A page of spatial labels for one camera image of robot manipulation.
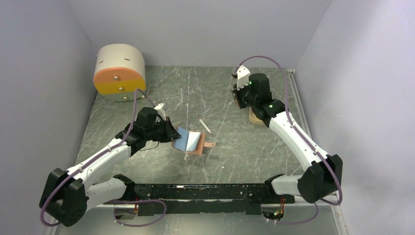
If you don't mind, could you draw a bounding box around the pink leather card holder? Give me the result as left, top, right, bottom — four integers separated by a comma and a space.
172, 126, 216, 155

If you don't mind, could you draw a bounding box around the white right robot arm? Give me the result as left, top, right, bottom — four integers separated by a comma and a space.
232, 70, 343, 203

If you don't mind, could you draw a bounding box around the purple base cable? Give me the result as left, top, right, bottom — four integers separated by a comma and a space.
113, 201, 167, 228
266, 202, 320, 225

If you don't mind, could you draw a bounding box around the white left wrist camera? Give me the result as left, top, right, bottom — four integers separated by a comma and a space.
154, 102, 168, 119

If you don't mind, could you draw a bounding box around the round beige drawer box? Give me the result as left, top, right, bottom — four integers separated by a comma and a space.
93, 44, 146, 102

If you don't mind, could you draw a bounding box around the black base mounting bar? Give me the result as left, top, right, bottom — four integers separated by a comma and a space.
129, 183, 296, 216

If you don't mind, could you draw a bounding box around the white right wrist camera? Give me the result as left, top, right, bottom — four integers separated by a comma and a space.
236, 65, 251, 91

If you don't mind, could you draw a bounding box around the white pen with red cap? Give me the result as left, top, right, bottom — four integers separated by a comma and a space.
198, 118, 212, 134

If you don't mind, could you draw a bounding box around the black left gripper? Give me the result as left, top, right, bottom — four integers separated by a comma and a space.
145, 117, 181, 143

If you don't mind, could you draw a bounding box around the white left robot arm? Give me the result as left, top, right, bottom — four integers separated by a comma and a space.
39, 107, 182, 227

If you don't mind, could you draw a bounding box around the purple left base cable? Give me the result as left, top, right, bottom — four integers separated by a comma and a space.
113, 201, 167, 228

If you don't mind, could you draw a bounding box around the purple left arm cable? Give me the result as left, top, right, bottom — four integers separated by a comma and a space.
39, 89, 156, 227

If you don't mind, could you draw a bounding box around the beige oval tray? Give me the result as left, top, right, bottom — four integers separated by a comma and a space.
249, 108, 264, 126

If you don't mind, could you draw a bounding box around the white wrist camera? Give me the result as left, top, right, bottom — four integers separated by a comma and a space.
154, 102, 168, 119
236, 65, 251, 91

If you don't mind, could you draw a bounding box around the aluminium frame rail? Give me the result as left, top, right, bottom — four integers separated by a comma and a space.
286, 69, 343, 206

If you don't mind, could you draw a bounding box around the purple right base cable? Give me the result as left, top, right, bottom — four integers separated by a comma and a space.
266, 202, 320, 225

